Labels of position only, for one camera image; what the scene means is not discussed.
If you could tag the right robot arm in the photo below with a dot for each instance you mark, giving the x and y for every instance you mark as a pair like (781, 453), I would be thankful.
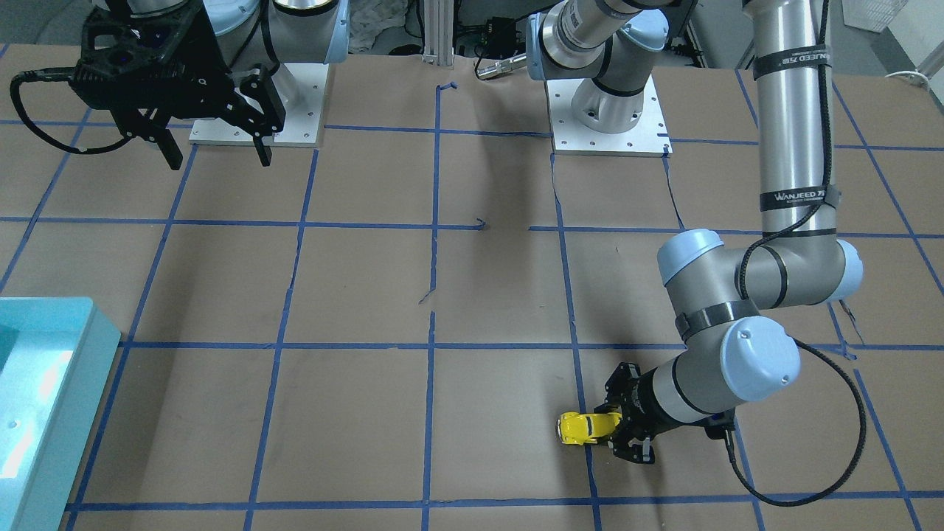
(297, 40)

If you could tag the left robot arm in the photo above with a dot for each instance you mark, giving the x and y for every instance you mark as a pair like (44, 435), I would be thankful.
(704, 243)

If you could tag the turquoise plastic bin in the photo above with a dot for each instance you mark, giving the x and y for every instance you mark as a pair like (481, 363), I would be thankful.
(56, 356)

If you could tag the aluminium frame post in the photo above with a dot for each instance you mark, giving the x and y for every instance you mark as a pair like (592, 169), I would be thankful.
(438, 32)

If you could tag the yellow toy beetle car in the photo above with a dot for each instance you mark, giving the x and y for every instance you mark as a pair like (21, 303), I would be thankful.
(574, 428)

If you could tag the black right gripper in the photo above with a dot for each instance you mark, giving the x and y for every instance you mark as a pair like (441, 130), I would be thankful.
(209, 65)

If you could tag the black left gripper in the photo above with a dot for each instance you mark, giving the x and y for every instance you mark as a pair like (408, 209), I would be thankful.
(647, 406)

